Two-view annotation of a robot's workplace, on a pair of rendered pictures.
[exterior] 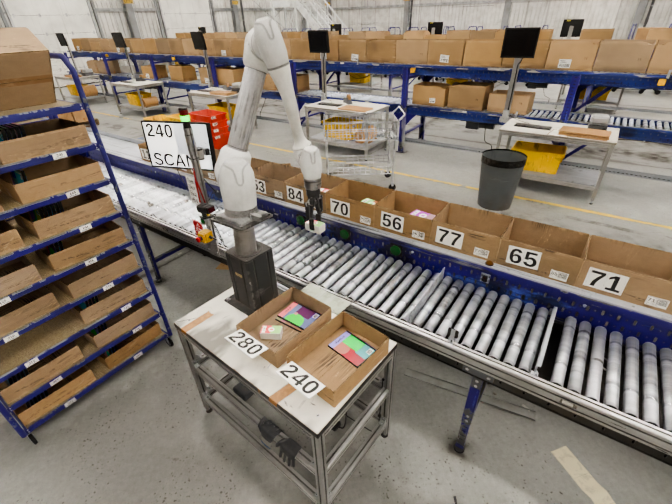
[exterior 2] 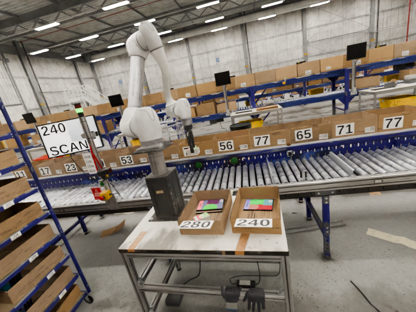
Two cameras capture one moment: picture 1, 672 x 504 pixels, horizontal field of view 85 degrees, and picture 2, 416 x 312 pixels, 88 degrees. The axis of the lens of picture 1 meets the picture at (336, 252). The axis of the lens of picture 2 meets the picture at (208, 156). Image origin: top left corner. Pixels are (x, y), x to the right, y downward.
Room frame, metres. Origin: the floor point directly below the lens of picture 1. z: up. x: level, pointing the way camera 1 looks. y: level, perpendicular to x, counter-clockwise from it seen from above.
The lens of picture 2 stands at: (0.14, 0.70, 1.58)
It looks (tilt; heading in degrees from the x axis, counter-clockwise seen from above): 17 degrees down; 337
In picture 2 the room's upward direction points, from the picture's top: 11 degrees counter-clockwise
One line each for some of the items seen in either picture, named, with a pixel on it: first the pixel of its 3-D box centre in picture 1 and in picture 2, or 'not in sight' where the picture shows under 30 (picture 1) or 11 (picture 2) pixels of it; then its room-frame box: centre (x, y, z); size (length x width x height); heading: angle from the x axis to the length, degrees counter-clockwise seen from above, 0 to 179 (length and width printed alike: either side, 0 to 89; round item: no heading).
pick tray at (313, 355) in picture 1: (339, 354); (257, 207); (1.15, 0.00, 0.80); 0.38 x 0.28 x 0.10; 138
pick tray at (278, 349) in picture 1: (285, 323); (207, 210); (1.36, 0.26, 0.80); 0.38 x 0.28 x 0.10; 139
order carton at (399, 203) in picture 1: (411, 215); (232, 141); (2.16, -0.50, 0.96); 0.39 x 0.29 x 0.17; 54
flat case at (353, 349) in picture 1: (352, 348); (258, 205); (1.21, -0.06, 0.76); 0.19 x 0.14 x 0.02; 44
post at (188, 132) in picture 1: (203, 197); (99, 166); (2.24, 0.86, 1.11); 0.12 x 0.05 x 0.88; 54
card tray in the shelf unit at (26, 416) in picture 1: (49, 384); not in sight; (1.53, 1.82, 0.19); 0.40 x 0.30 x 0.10; 143
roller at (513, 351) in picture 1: (520, 333); (327, 168); (1.31, -0.90, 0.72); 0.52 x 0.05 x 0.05; 144
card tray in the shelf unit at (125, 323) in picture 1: (113, 316); (34, 293); (1.92, 1.53, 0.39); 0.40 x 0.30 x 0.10; 145
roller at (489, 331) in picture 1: (493, 323); (311, 169); (1.39, -0.80, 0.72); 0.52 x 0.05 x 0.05; 144
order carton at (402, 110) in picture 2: not in sight; (392, 118); (1.25, -1.77, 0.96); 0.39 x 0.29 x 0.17; 55
